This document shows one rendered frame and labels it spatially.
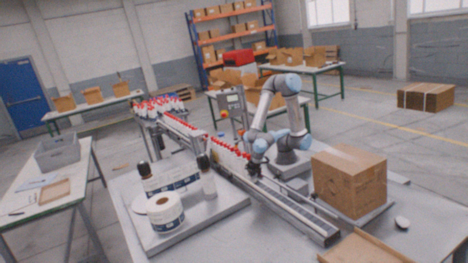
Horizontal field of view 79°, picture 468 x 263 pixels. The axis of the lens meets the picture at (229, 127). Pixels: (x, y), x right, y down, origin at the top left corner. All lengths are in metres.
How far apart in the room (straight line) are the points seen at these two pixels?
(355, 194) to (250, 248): 0.59
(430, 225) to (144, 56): 8.60
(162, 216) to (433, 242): 1.31
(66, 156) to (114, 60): 6.08
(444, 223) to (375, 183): 0.34
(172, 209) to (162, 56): 8.08
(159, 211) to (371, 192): 1.12
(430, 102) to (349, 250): 4.21
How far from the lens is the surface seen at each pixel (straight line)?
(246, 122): 2.00
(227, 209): 1.77
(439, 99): 5.48
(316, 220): 1.59
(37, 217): 2.87
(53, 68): 9.38
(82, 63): 9.35
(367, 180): 1.58
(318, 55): 6.07
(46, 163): 3.59
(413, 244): 1.60
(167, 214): 1.67
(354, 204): 1.58
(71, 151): 3.54
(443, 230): 1.70
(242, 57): 7.43
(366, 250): 1.52
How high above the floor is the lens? 1.89
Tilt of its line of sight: 20 degrees down
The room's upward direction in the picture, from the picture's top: 11 degrees counter-clockwise
